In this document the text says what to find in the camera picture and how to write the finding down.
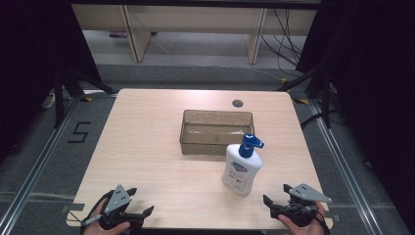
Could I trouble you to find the white floor cable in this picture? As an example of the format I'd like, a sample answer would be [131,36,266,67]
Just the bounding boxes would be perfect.
[248,66,286,82]

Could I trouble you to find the dark curtain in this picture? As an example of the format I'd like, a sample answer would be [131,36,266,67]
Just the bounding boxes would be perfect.
[295,0,415,228]
[0,0,103,165]

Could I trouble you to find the person's right hand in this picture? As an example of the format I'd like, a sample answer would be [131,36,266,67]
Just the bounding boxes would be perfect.
[277,201,327,235]

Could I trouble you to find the thick black floor cable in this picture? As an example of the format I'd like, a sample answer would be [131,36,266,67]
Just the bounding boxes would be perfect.
[300,110,338,130]

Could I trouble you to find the black wrist strap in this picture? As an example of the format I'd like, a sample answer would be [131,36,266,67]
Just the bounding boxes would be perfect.
[313,209,331,235]
[79,190,115,233]

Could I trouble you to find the beige wooden desk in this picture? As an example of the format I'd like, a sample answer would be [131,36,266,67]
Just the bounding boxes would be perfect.
[70,3,318,65]

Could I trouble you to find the white pump bottle blue cap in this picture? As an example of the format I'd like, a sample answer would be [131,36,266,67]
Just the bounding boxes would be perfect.
[221,132,265,197]

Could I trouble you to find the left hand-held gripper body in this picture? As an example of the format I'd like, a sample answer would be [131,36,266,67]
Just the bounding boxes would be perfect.
[97,184,145,230]

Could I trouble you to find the person's left hand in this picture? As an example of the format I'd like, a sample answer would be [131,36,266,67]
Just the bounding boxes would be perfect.
[81,199,132,235]

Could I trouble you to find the black metal stand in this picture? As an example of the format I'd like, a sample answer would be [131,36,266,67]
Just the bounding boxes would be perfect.
[277,67,333,130]
[53,67,119,129]

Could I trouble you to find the bundle of black cables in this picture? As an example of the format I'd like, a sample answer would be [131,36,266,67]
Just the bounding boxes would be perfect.
[259,8,305,78]

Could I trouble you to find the clear brown plastic box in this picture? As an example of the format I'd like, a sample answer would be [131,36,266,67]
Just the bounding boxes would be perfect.
[178,109,255,157]

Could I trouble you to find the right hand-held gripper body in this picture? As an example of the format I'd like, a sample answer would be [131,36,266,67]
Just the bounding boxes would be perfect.
[269,182,334,228]

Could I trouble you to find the metal floor rail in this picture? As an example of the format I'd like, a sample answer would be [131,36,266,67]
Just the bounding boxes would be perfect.
[307,98,384,235]
[0,97,83,235]

